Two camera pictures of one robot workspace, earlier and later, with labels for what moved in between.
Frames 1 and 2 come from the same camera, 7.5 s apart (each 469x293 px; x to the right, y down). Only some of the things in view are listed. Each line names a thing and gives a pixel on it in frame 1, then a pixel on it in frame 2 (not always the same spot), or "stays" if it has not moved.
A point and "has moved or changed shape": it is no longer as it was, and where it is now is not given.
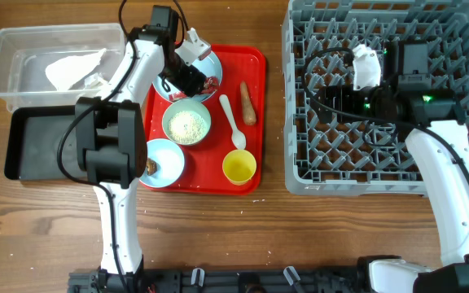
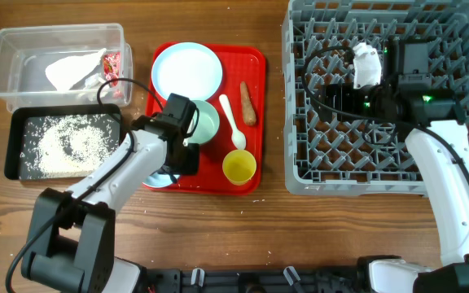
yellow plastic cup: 239,167 stays
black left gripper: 187,85 -> 190,166
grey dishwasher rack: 365,159 stays
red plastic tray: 223,137 stays
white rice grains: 186,127 has moved or changed shape
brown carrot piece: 248,108 stays
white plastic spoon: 238,138 stays
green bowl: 186,122 has moved or changed shape
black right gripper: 343,94 stays
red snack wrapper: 211,85 -> 111,67
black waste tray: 31,144 stays
